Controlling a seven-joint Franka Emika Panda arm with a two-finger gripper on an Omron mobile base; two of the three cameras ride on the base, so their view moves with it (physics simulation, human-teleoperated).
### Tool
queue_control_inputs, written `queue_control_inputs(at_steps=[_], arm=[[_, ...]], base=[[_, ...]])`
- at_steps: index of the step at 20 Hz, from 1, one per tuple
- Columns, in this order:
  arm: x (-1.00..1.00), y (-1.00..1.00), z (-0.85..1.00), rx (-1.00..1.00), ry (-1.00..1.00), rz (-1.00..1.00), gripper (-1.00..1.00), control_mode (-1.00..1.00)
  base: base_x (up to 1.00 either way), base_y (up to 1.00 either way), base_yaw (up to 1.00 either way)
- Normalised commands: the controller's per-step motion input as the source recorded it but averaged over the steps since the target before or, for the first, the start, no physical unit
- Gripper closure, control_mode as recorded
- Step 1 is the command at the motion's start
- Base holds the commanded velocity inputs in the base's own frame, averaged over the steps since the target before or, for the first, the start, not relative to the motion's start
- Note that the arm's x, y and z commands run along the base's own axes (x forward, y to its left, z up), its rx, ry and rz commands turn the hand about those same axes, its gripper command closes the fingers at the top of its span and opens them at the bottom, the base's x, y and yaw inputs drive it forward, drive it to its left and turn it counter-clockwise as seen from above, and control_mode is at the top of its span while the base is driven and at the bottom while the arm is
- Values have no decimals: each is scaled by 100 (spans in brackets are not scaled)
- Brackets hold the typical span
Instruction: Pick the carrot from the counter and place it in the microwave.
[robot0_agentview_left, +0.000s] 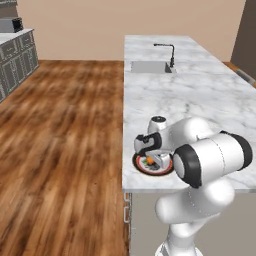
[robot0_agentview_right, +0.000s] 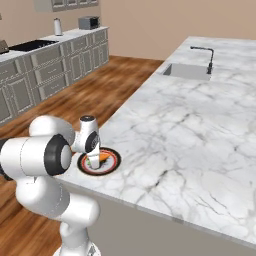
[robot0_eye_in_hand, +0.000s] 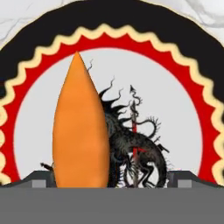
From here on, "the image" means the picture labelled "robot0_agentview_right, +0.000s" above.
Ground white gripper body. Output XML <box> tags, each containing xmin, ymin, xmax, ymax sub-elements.
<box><xmin>86</xmin><ymin>151</ymin><xmax>102</xmax><ymax>170</ymax></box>

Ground orange carrot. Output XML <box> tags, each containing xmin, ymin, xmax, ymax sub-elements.
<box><xmin>99</xmin><ymin>152</ymin><xmax>115</xmax><ymax>163</ymax></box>

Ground round black red-ringed plate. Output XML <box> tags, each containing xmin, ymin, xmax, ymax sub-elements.
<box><xmin>76</xmin><ymin>146</ymin><xmax>122</xmax><ymax>177</ymax></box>

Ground grey base cupboard run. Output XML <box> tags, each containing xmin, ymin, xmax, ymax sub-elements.
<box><xmin>0</xmin><ymin>26</ymin><xmax>111</xmax><ymax>126</ymax></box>

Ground grey recessed sink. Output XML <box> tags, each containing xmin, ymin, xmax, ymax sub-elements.
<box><xmin>161</xmin><ymin>62</ymin><xmax>213</xmax><ymax>82</ymax></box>

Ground black hob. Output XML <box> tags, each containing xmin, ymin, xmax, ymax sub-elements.
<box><xmin>8</xmin><ymin>39</ymin><xmax>60</xmax><ymax>53</ymax></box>

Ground white jug kettle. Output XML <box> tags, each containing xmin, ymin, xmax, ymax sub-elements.
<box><xmin>53</xmin><ymin>17</ymin><xmax>64</xmax><ymax>37</ymax></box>

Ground small grey countertop oven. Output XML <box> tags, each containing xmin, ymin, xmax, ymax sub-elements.
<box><xmin>77</xmin><ymin>15</ymin><xmax>101</xmax><ymax>31</ymax></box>

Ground black sink tap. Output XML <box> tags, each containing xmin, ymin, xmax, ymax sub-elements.
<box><xmin>189</xmin><ymin>45</ymin><xmax>215</xmax><ymax>75</ymax></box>

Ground grey wall cupboards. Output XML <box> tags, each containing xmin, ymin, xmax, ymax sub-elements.
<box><xmin>33</xmin><ymin>0</ymin><xmax>100</xmax><ymax>14</ymax></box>

